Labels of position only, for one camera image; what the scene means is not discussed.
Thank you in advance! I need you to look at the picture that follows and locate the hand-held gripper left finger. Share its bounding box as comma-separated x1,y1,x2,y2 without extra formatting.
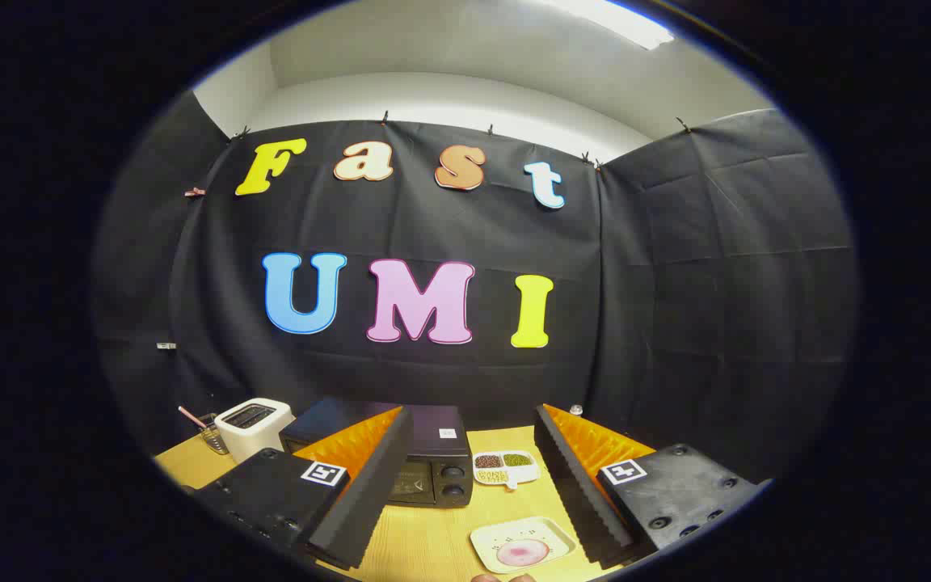
183,406,415,571

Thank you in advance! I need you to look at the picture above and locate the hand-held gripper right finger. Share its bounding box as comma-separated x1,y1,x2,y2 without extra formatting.
533,403,773,568

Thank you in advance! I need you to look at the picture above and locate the cream square plate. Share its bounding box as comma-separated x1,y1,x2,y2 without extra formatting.
470,517,578,575

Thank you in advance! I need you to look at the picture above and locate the pink ham slice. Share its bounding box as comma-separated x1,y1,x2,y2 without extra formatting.
496,539,551,567

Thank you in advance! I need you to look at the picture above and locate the black toaster oven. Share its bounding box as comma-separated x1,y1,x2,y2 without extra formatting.
280,396,474,508

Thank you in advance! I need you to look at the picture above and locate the white pop-up toaster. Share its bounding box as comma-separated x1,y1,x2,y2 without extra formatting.
213,398,297,464

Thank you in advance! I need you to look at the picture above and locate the white divided dish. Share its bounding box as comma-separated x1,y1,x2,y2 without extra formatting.
472,450,541,491

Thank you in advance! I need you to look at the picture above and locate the wire mesh cup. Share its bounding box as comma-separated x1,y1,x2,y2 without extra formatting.
199,414,228,456

